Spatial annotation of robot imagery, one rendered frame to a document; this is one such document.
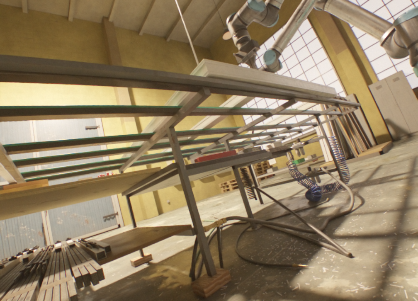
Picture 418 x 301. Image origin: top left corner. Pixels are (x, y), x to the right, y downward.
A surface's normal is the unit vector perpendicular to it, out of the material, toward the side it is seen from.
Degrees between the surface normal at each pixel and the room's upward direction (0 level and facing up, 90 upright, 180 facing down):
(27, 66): 180
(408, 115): 90
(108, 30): 90
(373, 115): 90
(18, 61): 90
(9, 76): 180
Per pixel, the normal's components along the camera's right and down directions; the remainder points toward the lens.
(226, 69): 0.55, -0.32
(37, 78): 0.29, 0.94
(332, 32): -0.77, 0.11
